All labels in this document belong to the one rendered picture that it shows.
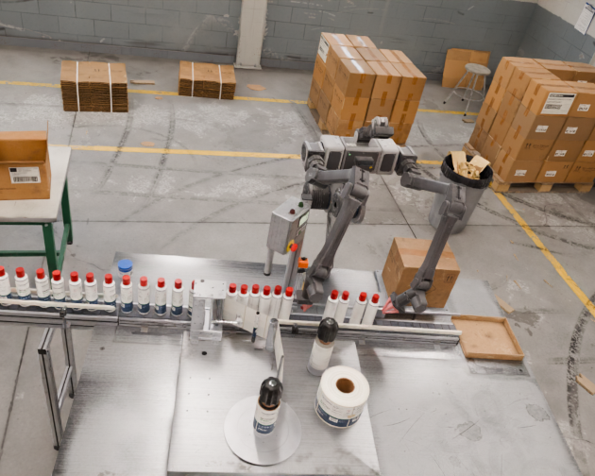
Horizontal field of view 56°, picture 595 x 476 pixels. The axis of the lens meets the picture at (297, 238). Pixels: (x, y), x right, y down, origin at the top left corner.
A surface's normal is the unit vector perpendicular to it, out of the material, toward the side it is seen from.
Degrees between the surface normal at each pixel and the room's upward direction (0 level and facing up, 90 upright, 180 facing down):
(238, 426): 0
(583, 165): 88
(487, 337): 0
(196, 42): 90
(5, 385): 0
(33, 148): 89
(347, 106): 90
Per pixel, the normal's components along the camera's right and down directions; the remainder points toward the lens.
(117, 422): 0.16, -0.78
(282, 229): -0.51, 0.46
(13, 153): 0.28, 0.61
